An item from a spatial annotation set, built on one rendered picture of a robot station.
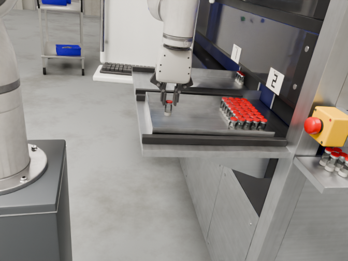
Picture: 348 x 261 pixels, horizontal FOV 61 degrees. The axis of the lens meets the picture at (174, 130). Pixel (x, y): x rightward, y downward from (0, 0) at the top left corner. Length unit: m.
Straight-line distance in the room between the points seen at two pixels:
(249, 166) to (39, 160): 0.59
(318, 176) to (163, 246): 1.07
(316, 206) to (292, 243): 0.16
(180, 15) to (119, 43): 0.90
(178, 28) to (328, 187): 0.52
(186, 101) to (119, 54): 0.74
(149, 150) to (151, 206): 1.18
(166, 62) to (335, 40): 0.41
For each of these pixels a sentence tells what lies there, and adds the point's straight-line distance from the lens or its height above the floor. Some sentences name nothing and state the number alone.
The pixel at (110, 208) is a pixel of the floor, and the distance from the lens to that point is 1.87.
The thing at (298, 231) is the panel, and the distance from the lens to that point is 1.06.
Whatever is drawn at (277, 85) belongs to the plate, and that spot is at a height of 1.01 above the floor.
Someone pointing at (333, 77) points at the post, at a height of 1.09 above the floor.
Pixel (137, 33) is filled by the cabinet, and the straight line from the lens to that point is 1.65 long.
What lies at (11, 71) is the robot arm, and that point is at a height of 1.08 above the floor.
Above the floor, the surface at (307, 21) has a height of 1.20.
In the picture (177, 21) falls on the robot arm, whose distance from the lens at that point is 0.81.
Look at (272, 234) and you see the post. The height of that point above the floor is 0.59.
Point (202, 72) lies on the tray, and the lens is 1.37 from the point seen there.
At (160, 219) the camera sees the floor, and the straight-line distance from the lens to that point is 1.82.
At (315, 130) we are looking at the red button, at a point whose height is 0.99.
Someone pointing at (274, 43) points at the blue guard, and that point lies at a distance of 0.99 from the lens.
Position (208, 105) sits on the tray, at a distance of 1.04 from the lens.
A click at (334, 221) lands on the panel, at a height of 0.64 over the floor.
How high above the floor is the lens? 1.26
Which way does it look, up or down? 27 degrees down
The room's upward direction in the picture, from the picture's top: 7 degrees clockwise
